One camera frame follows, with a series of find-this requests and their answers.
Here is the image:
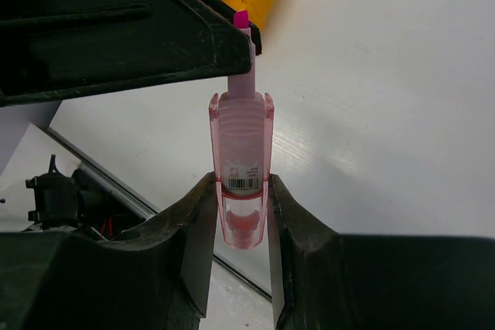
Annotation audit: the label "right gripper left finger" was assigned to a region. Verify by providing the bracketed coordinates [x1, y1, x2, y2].
[1, 173, 217, 329]

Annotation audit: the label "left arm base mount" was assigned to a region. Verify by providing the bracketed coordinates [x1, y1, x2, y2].
[25, 136, 157, 241]

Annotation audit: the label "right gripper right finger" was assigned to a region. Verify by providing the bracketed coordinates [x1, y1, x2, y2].
[267, 175, 494, 329]

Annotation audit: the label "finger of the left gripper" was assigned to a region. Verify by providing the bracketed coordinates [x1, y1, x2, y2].
[1, 0, 262, 107]

